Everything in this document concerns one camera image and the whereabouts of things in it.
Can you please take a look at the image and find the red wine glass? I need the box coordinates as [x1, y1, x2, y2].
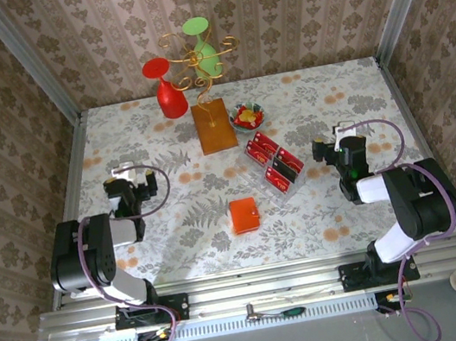
[140, 54, 192, 124]

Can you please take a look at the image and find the black card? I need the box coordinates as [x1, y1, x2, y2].
[271, 153, 301, 184]

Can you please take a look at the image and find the yellow candy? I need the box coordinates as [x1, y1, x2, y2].
[238, 106, 259, 128]

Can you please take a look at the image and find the green wine glass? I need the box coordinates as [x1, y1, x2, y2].
[179, 14, 225, 82]

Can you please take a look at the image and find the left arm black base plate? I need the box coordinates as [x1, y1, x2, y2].
[112, 291, 193, 332]

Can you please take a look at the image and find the gold wire rack wooden base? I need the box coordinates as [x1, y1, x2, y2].
[155, 22, 257, 161]

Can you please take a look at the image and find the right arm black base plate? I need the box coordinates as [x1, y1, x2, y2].
[338, 251, 421, 294]

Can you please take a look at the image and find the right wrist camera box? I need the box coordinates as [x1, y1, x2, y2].
[330, 118, 358, 143]

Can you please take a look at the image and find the white slotted cable duct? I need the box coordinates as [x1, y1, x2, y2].
[80, 289, 379, 341]

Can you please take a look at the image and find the red VIP card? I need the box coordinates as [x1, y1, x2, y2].
[253, 127, 282, 154]
[262, 163, 295, 196]
[244, 137, 273, 169]
[274, 142, 307, 174]

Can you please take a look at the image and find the aluminium mounting rail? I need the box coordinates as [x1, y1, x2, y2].
[32, 239, 456, 341]

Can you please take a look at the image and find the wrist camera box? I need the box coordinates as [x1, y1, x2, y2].
[330, 118, 358, 143]
[109, 161, 145, 186]

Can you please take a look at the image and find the ratchet wrench green handle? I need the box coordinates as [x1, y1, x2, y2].
[244, 294, 308, 325]

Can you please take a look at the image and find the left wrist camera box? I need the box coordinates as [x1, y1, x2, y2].
[109, 161, 145, 186]

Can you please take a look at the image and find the floral tablecloth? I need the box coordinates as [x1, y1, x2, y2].
[39, 47, 456, 301]

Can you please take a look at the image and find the aluminium table side rail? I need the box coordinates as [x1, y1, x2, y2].
[373, 46, 456, 249]
[22, 113, 117, 313]

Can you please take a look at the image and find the orange card holder wallet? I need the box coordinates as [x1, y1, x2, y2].
[227, 195, 262, 237]

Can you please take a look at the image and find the small bowl of candies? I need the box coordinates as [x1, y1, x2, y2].
[226, 98, 269, 135]

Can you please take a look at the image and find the black connector yellow plug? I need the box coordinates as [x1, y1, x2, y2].
[374, 287, 409, 315]
[136, 325, 177, 341]

